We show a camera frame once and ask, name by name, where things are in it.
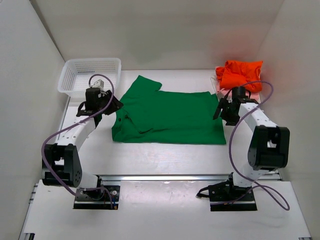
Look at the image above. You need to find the green t shirt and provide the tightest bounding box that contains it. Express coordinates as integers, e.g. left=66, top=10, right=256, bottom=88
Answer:
left=111, top=75, right=226, bottom=145

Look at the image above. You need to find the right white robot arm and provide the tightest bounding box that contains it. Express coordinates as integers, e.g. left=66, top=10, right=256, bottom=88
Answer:
left=196, top=86, right=290, bottom=206

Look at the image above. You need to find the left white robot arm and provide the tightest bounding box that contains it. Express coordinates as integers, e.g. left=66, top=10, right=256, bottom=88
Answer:
left=41, top=87, right=123, bottom=199

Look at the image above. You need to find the orange folded t shirt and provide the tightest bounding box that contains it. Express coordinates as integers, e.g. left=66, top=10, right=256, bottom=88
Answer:
left=215, top=60, right=263, bottom=93

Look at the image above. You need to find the white plastic basket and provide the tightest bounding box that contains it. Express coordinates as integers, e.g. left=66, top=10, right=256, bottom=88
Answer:
left=57, top=58, right=122, bottom=99

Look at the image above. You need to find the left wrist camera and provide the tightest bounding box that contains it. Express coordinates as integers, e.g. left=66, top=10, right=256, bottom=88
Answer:
left=91, top=79, right=105, bottom=90

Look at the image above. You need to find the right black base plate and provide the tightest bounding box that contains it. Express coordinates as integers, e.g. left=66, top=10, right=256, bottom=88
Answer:
left=208, top=183, right=258, bottom=212

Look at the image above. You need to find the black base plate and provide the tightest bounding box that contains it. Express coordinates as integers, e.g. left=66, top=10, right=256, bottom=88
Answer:
left=73, top=181, right=121, bottom=210
left=208, top=183, right=258, bottom=212

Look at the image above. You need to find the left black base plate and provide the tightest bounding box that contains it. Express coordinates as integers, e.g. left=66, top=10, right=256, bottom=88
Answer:
left=73, top=181, right=121, bottom=210

